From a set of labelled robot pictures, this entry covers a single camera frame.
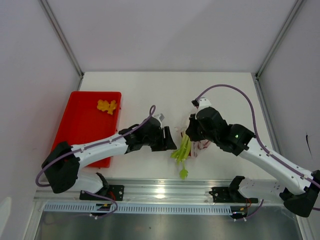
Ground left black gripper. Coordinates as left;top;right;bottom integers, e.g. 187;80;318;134
143;126;177;152

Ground yellow toy food piece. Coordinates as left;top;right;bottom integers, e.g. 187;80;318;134
96;99;117;115

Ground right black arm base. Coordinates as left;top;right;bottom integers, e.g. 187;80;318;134
208;186;259;204

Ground aluminium mounting rail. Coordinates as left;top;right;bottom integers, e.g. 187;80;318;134
33;173;232;205

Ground right aluminium frame post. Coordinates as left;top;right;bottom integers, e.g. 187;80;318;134
255;0;307;81

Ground green white toy celery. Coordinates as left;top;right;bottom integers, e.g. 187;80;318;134
170;133;192;180

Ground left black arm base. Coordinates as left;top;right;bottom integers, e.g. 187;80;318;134
79;184;125;202

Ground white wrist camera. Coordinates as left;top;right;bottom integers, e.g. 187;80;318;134
191;97;212;111
153;113;165;123

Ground white slotted cable duct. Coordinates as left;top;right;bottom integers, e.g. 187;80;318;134
43;202;233;216

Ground left aluminium frame post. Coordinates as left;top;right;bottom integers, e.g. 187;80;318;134
38;0;84;78

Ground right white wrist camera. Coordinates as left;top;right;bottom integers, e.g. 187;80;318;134
191;97;212;111

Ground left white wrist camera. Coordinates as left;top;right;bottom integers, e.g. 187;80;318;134
153;113;165;123

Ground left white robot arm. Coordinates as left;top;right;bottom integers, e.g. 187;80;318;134
41;116;177;200

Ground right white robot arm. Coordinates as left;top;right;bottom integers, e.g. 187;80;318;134
186;106;320;218

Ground clear zip top bag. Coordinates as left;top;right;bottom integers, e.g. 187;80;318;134
174;107;212;160

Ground red plastic tray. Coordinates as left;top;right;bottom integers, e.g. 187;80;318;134
49;90;123;169

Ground aluminium frame post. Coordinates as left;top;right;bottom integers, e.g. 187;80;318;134
255;0;307;81
38;0;84;78

